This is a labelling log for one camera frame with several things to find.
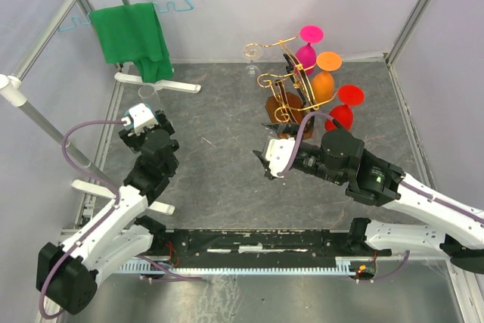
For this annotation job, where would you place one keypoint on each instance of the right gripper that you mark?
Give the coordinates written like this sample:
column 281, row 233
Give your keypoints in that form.
column 284, row 127

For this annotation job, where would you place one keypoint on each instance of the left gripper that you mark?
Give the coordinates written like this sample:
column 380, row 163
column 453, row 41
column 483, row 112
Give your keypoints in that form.
column 134, row 141

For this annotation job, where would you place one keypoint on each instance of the clear wine glass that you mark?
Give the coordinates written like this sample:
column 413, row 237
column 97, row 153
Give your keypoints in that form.
column 149, row 96

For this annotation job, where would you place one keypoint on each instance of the blue plastic wine glass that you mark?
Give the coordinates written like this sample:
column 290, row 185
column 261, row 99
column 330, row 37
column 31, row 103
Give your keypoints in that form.
column 142, row 116

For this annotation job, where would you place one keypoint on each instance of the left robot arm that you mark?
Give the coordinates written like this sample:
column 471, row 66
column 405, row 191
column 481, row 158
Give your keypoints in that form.
column 70, row 273

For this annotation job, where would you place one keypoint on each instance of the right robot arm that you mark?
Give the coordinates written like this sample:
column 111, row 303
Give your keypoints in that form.
column 448, row 227

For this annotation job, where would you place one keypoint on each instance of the orange plastic wine glass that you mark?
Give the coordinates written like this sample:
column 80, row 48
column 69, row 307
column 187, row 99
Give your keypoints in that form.
column 323, row 82

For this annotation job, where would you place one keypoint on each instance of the red plastic wine glass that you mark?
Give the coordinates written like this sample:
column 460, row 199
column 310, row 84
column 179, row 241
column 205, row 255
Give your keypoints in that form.
column 350, row 96

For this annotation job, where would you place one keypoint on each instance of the pink plastic wine glass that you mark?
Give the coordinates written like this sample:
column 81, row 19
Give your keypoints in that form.
column 306, row 55

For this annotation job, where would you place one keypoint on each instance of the white clothes rack stand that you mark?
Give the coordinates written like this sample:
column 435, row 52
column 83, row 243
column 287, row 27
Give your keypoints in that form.
column 69, row 83

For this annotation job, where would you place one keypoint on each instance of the green cloth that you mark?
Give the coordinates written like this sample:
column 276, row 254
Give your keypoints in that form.
column 132, row 33

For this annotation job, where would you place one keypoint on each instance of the small clear glass at back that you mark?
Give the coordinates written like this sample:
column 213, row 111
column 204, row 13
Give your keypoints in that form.
column 252, row 52

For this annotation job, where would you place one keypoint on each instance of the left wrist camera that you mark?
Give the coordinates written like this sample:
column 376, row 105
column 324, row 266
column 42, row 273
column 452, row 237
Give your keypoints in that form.
column 130, row 131

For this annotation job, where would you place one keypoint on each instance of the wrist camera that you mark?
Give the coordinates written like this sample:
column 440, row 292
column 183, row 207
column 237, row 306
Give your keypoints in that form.
column 130, row 131
column 276, row 156

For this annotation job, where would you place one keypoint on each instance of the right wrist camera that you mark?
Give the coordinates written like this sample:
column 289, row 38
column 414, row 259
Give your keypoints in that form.
column 276, row 156

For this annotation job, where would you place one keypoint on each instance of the gold wire wine glass rack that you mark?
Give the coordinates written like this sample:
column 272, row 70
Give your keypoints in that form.
column 291, row 92

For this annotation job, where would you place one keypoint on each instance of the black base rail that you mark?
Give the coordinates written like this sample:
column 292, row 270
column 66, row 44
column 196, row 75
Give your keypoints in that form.
column 202, row 248

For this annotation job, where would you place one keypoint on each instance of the light blue cable duct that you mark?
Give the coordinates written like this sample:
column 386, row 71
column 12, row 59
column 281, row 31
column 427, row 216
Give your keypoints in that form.
column 143, row 267

